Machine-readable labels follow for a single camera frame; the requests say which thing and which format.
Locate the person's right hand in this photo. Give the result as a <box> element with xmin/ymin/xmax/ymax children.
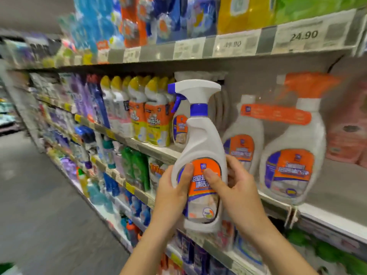
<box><xmin>205</xmin><ymin>154</ymin><xmax>270</xmax><ymax>238</ymax></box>

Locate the person's left hand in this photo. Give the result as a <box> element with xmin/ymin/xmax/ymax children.
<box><xmin>150</xmin><ymin>163</ymin><xmax>196</xmax><ymax>227</ymax></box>

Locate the yellow-capped pink-label cleaner bottle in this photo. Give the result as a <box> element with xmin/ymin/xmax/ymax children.
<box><xmin>148</xmin><ymin>156</ymin><xmax>172</xmax><ymax>195</ymax></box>

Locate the cluster of green cleaner bottles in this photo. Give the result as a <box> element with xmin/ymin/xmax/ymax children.
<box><xmin>120</xmin><ymin>146</ymin><xmax>151</xmax><ymax>193</ymax></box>

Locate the white orange-trigger spray bottle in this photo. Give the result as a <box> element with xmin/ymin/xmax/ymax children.
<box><xmin>222</xmin><ymin>94</ymin><xmax>266</xmax><ymax>180</ymax></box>
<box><xmin>259</xmin><ymin>73</ymin><xmax>342</xmax><ymax>205</ymax></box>

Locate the cluster of teal cleaner bottles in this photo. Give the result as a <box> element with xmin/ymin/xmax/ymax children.
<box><xmin>75</xmin><ymin>126</ymin><xmax>118</xmax><ymax>209</ymax></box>

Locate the row of yellow-capped cleaner bottles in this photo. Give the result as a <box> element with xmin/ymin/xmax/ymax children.
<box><xmin>100</xmin><ymin>75</ymin><xmax>176</xmax><ymax>148</ymax></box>

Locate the row of white green-capped bottles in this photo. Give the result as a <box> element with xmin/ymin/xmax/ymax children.
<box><xmin>287</xmin><ymin>226</ymin><xmax>367</xmax><ymax>275</ymax></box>

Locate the pink cleaner bottle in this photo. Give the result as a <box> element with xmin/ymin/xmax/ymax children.
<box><xmin>327</xmin><ymin>83</ymin><xmax>367</xmax><ymax>167</ymax></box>

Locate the row of purple cleaner bottles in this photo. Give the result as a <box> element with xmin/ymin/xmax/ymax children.
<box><xmin>60</xmin><ymin>73</ymin><xmax>110</xmax><ymax>129</ymax></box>

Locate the row of blue cleaner packs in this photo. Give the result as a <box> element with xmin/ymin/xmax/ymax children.
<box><xmin>57</xmin><ymin>0</ymin><xmax>219</xmax><ymax>54</ymax></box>

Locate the yellow cleaner pack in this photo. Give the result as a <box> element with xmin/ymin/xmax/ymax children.
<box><xmin>217</xmin><ymin>0</ymin><xmax>276</xmax><ymax>35</ymax></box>

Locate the row of green pump bottles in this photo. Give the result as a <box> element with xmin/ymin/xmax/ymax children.
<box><xmin>274</xmin><ymin>0</ymin><xmax>367</xmax><ymax>24</ymax></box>

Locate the person's right forearm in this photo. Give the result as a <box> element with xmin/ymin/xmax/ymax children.
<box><xmin>247</xmin><ymin>219</ymin><xmax>319</xmax><ymax>275</ymax></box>

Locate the person's left forearm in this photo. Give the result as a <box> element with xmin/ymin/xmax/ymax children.
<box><xmin>120</xmin><ymin>219</ymin><xmax>181</xmax><ymax>275</ymax></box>

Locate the red white price tag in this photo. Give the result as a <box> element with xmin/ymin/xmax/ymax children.
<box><xmin>96</xmin><ymin>40</ymin><xmax>110</xmax><ymax>65</ymax></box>

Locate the distant store shelving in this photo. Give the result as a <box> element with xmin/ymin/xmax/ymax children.
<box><xmin>0</xmin><ymin>31</ymin><xmax>47</xmax><ymax>135</ymax></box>

